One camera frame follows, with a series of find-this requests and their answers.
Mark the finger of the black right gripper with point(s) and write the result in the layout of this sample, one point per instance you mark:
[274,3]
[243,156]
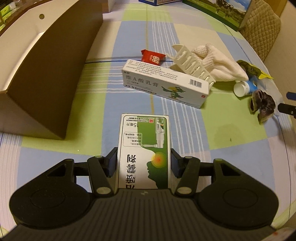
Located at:
[291,95]
[286,108]

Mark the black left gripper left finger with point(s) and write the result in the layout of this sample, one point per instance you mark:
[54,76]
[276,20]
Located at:
[101,168]

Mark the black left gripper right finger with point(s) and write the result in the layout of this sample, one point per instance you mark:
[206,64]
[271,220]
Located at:
[187,170]

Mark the green white medicine box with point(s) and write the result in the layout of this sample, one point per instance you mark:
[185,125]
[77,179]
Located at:
[144,152]

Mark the yellow snack packet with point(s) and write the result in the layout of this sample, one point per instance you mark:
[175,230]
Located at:
[252,70]

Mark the white knitted cloth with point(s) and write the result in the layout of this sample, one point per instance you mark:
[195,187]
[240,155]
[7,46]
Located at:
[221,68]

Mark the long white ointment box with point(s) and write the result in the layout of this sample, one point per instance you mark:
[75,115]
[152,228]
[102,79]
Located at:
[165,82]

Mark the white plastic hair claw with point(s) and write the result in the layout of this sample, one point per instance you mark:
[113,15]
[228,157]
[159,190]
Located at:
[185,61]

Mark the red snack packet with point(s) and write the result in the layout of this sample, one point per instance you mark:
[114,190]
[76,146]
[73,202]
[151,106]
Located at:
[151,57]

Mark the blue tube white cap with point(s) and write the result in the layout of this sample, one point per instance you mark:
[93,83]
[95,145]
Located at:
[244,88]

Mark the green landscape milk carton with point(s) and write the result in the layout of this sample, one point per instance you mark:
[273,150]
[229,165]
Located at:
[233,13]

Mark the large brown cardboard box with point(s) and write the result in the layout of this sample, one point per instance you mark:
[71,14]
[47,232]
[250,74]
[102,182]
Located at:
[43,51]

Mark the blue printed carton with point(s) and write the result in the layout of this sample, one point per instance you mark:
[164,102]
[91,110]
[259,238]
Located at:
[158,2]

